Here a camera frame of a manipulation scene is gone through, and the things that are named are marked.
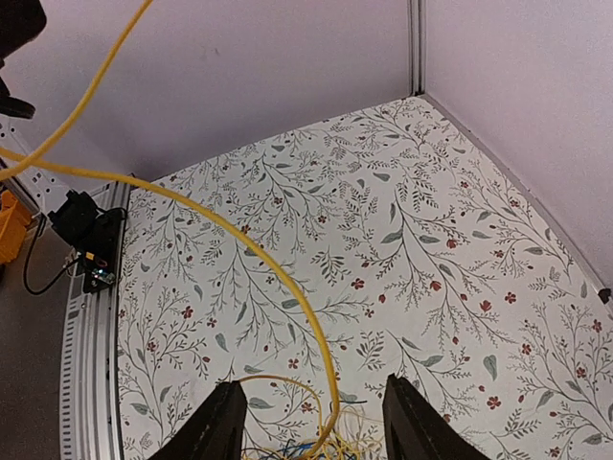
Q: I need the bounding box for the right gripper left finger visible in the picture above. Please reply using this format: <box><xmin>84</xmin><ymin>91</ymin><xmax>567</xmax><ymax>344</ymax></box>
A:
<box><xmin>150</xmin><ymin>380</ymin><xmax>247</xmax><ymax>460</ymax></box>

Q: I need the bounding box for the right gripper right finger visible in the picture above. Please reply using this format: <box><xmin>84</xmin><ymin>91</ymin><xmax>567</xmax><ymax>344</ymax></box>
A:
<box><xmin>382</xmin><ymin>374</ymin><xmax>488</xmax><ymax>460</ymax></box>

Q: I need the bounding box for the long yellow cable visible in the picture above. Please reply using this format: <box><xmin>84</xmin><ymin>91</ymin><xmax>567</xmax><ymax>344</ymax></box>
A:
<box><xmin>0</xmin><ymin>0</ymin><xmax>342</xmax><ymax>460</ymax></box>

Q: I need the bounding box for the floral table mat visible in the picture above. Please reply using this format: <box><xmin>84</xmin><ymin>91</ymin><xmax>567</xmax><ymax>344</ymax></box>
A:
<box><xmin>117</xmin><ymin>98</ymin><xmax>612</xmax><ymax>459</ymax></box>

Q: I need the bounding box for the yellow object beside table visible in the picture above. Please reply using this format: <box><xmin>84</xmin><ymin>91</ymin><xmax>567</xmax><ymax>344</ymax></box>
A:
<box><xmin>0</xmin><ymin>190</ymin><xmax>32</xmax><ymax>265</ymax></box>

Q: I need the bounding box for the tangled cable pile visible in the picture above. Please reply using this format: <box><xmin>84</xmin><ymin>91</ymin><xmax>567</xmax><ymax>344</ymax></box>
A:
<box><xmin>237</xmin><ymin>373</ymin><xmax>398</xmax><ymax>460</ymax></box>

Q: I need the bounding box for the aluminium front rail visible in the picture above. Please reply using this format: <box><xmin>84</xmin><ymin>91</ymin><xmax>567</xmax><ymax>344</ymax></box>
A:
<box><xmin>57</xmin><ymin>181</ymin><xmax>133</xmax><ymax>460</ymax></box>

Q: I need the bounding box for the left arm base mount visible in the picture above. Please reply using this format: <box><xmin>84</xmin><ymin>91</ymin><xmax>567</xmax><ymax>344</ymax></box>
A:
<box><xmin>49</xmin><ymin>190</ymin><xmax>127</xmax><ymax>293</ymax></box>

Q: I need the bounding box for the right aluminium frame post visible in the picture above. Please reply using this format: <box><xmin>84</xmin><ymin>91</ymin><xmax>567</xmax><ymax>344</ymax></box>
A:
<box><xmin>407</xmin><ymin>0</ymin><xmax>426</xmax><ymax>96</ymax></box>

